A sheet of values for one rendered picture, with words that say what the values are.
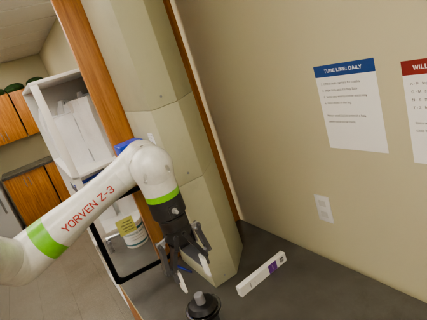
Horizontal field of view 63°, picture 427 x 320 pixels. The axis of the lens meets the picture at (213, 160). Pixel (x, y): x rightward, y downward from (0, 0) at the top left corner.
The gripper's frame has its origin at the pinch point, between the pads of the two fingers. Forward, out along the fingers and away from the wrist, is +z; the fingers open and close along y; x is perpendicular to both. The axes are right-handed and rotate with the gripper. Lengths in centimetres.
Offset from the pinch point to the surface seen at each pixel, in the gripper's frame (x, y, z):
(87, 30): 70, 16, -79
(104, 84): 69, 14, -56
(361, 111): -18, 59, -28
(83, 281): 284, -32, 130
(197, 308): -2.0, -3.1, 8.9
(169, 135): 32, 20, -33
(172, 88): 32, 27, -48
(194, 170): 31.9, 24.2, -17.0
